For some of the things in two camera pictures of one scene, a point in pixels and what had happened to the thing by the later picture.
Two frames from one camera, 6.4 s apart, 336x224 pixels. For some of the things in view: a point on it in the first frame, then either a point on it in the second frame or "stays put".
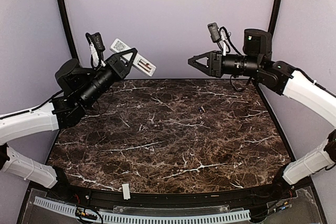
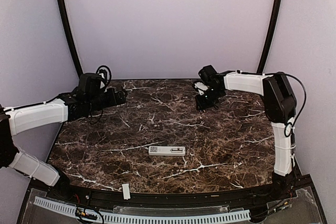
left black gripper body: [112, 61] -> [112, 100]
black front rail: [169, 201] stays put
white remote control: [140, 62] -> [166, 150]
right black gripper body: [217, 63] -> [210, 99]
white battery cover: [126, 191] stays put
